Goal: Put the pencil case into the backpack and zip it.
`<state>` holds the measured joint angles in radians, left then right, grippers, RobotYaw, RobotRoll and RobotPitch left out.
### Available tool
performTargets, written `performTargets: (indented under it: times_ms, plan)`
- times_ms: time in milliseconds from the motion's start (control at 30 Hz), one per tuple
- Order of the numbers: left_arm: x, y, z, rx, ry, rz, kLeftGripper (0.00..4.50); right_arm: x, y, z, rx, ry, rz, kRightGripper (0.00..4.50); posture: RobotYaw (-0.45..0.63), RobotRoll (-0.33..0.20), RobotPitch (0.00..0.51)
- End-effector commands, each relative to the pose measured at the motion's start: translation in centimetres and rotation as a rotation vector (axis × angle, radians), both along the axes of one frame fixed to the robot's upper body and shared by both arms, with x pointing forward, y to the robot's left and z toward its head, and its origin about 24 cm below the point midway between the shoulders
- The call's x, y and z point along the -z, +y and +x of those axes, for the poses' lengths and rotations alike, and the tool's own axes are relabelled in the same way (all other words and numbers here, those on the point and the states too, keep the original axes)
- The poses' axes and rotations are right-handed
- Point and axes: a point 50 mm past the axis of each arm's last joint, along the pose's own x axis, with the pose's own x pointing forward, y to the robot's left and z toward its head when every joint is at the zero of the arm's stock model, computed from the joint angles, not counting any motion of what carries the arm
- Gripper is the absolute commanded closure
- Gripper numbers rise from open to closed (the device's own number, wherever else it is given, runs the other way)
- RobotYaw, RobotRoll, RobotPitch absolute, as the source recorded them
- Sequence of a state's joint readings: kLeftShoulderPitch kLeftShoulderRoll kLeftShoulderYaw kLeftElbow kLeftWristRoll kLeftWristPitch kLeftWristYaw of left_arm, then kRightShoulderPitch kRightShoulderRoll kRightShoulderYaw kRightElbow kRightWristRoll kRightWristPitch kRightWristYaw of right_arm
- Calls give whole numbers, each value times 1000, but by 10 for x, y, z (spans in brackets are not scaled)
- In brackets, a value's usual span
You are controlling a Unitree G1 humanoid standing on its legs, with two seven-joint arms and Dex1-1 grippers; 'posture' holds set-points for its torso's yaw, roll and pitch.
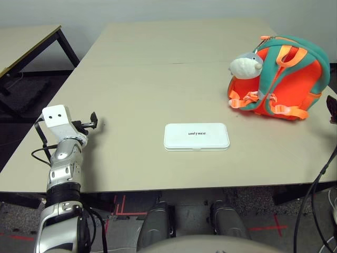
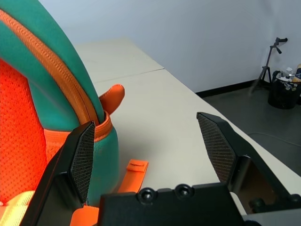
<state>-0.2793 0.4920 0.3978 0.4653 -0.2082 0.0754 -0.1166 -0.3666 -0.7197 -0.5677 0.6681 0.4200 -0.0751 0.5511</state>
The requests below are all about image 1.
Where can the grey robot torso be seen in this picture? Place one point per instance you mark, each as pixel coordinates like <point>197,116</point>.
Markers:
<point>210,245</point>

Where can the beige side table black frame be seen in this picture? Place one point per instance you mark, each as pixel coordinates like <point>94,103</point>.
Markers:
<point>23,42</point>

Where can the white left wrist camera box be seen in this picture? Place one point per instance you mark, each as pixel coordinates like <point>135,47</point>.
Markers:
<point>58,118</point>

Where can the grey robot leg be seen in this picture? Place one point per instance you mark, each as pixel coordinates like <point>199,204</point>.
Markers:
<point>230,221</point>
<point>154,224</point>

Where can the grey left robot leg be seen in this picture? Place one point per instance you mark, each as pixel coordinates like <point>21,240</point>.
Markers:
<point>154,224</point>

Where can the black floor mat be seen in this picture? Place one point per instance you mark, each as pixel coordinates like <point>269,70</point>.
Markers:
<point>23,92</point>

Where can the white power strip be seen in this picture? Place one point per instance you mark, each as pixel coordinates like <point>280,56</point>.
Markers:
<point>335,217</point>

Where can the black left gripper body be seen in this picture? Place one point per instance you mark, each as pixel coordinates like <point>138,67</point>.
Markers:
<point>81,126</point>

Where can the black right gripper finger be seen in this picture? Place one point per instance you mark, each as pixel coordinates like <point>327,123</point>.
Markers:
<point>333,109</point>

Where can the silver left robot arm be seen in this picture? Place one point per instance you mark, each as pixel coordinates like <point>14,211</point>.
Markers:
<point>63,158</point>

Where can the orange and teal backpack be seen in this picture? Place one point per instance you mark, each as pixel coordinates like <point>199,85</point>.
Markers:
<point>295,79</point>

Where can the grey right robot leg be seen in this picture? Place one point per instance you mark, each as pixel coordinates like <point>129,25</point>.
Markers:
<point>230,221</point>

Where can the white pencil case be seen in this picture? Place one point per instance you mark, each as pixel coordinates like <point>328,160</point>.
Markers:
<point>196,137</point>

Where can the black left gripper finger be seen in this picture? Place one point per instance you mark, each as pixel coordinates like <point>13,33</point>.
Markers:
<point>94,117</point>
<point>93,126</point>

